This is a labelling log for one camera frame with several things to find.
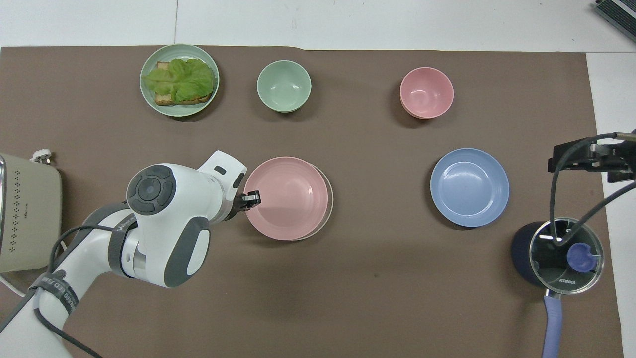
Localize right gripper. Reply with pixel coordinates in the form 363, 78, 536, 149
591, 130, 636, 183

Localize pink plate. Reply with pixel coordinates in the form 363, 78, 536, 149
243, 157, 329, 241

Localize glass lid with blue knob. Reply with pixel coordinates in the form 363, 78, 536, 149
529, 217, 605, 295

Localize dark blue pot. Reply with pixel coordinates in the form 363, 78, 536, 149
511, 221, 564, 358

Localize blue plate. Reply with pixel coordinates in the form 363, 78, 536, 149
430, 148, 510, 228

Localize dark grey box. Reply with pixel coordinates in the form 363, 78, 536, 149
595, 0, 636, 29

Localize pink bowl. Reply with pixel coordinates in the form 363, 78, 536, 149
399, 67, 454, 120

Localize beige plate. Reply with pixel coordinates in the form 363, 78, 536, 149
293, 163, 334, 241

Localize green bowl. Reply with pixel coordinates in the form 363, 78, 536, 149
256, 60, 312, 113

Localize green lettuce leaf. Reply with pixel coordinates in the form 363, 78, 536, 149
143, 58, 215, 101

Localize toast slice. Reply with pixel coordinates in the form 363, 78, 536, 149
155, 61, 215, 106

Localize green plate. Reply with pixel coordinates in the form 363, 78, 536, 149
140, 44, 220, 118

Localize beige toaster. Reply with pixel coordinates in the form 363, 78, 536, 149
0, 153, 63, 273

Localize black cable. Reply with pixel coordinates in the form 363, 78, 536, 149
549, 132, 636, 246
0, 225, 131, 358

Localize white cable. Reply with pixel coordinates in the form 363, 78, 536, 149
0, 274, 25, 298

